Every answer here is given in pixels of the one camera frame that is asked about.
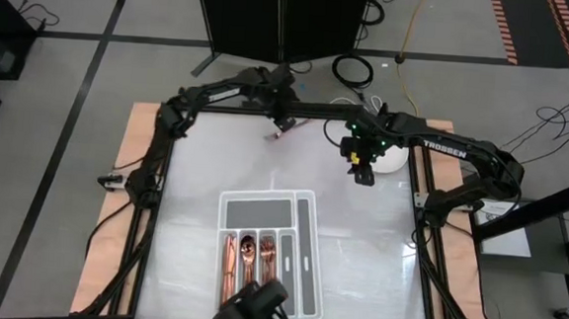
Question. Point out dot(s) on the white paper sheet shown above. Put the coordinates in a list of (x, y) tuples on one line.
[(502, 237)]

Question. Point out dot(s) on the black room divider panel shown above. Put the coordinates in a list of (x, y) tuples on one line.
[(283, 21)]

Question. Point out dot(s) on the black aluminium table frame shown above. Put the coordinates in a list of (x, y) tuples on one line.
[(317, 115)]

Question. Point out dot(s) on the black caster wheel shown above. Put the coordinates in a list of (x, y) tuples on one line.
[(563, 313)]

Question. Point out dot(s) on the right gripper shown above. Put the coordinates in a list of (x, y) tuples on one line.
[(370, 135)]

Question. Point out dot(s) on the white cutlery organizer tray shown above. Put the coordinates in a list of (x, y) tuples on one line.
[(304, 240)]

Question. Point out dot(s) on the white table cover sheet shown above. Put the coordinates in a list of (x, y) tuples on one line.
[(194, 253)]

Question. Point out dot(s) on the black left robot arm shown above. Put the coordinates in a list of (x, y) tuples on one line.
[(168, 123)]

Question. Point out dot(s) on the white round plate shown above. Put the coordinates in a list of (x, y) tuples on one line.
[(393, 163)]

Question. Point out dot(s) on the black metal stand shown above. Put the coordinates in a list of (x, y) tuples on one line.
[(539, 209)]

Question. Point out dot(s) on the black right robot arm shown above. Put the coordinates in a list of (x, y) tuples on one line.
[(463, 150)]

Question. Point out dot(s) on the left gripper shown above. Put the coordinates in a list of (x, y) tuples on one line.
[(274, 87)]

